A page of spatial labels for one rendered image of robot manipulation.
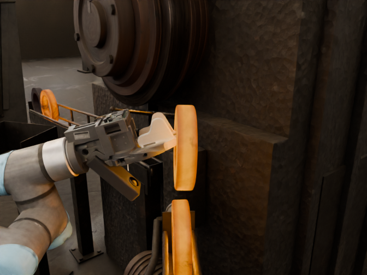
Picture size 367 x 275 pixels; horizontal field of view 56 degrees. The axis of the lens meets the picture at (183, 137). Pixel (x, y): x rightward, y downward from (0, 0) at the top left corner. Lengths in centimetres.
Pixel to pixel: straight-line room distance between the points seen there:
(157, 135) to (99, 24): 43
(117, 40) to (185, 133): 40
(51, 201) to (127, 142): 18
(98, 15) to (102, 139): 44
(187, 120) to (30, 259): 32
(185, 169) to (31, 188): 28
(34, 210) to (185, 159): 29
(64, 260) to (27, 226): 128
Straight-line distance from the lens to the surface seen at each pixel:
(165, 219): 80
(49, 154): 64
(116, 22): 89
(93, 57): 105
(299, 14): 79
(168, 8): 85
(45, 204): 68
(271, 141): 80
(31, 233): 62
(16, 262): 57
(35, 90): 209
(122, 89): 104
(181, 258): 66
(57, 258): 193
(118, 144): 62
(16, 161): 67
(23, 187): 67
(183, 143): 56
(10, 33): 393
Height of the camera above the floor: 113
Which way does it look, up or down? 19 degrees down
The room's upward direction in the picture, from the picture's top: straight up
